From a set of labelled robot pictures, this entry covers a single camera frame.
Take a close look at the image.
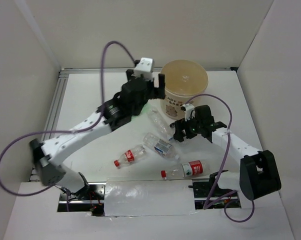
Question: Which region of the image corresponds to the beige capybara bin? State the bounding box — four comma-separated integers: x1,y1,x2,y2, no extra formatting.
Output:
160,59,209,120

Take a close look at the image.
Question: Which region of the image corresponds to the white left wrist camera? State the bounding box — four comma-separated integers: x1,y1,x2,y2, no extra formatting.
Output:
133,57,154,80

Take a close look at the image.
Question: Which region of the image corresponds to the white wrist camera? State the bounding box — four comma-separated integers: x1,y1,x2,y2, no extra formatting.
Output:
181,103,196,122
133,57,154,80

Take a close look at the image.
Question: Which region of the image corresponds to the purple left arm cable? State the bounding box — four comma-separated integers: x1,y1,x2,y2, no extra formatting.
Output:
0,41,139,213

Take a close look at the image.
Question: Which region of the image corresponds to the green plastic bottle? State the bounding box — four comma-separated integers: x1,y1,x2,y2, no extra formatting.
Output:
140,103,152,114

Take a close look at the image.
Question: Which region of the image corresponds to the long clear plastic bottle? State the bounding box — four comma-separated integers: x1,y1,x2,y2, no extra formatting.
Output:
147,107,174,141

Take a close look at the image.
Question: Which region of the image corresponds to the clear bottle black cap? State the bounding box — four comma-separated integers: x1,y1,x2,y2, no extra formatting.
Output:
169,122,195,144

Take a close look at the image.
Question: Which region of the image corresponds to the aluminium frame rail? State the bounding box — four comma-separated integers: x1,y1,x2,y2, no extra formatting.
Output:
29,66,238,181

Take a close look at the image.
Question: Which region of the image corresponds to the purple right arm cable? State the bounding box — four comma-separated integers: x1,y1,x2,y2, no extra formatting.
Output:
184,94,256,223

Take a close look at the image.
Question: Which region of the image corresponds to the small red label bottle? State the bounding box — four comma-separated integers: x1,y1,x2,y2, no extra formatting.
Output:
113,144,146,168

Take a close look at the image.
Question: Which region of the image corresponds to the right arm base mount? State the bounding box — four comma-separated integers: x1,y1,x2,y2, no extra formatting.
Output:
188,179,241,210

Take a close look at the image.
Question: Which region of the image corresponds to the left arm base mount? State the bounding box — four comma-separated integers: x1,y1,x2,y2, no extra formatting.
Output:
57,182,106,217

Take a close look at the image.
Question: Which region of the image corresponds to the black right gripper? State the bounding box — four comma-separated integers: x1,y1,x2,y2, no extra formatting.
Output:
173,113,203,142

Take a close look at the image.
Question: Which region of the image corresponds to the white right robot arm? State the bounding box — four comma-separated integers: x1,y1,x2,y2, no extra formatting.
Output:
173,103,282,201

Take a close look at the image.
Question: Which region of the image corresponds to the clear bottle blue label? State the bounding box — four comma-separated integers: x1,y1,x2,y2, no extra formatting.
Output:
143,132,180,161

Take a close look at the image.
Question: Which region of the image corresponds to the large red label bottle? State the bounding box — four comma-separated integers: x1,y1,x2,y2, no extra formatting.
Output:
160,160,210,180

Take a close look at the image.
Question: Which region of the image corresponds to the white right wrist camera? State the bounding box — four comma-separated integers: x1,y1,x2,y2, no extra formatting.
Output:
181,103,196,122

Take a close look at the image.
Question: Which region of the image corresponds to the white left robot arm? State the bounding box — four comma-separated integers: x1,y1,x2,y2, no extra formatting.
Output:
29,69,165,200

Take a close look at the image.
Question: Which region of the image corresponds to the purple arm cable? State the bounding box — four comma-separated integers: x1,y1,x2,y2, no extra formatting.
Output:
184,94,256,223
0,41,139,213

